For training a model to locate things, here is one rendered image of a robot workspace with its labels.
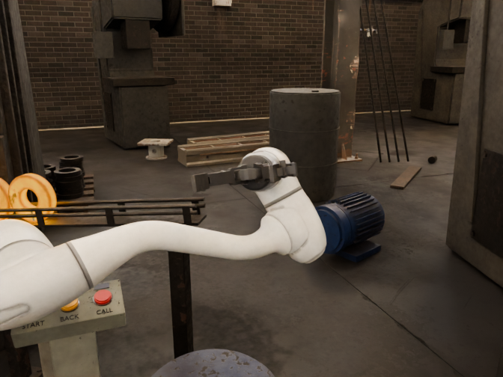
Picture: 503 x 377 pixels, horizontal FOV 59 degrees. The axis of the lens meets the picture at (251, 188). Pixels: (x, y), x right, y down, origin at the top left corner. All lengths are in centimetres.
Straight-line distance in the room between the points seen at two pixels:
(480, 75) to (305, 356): 168
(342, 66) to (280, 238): 413
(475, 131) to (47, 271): 226
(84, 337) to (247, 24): 755
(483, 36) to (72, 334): 232
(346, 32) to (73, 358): 440
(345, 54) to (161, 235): 430
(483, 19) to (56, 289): 237
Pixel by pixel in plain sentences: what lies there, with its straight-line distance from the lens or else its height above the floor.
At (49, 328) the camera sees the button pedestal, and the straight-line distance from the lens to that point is 112.
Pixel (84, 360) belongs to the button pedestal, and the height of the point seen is 47.
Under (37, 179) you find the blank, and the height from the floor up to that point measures 79.
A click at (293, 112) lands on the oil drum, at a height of 73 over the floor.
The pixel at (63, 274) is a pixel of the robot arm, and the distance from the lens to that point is 86.
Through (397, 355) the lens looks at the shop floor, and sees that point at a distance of 199.
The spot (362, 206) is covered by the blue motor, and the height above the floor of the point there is 30.
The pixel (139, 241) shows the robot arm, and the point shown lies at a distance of 91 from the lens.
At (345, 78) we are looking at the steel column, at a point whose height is 91.
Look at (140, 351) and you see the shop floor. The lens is 197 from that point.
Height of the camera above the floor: 116
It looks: 17 degrees down
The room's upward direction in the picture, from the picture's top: straight up
